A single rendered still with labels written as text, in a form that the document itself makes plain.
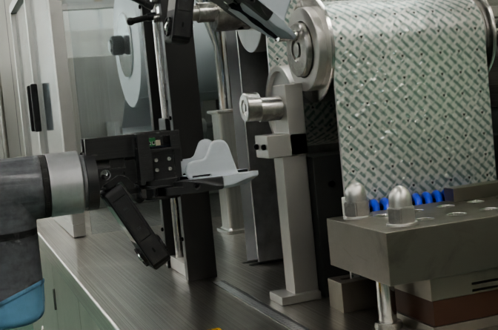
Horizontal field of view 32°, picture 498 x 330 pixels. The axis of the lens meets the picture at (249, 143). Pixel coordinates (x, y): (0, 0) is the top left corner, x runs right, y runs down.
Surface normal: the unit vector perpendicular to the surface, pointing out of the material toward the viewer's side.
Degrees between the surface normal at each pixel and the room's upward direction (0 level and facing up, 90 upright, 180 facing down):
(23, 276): 90
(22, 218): 90
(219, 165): 90
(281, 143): 90
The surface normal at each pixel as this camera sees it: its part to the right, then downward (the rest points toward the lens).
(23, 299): 0.58, 0.03
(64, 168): 0.23, -0.46
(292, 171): 0.33, 0.02
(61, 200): 0.33, 0.49
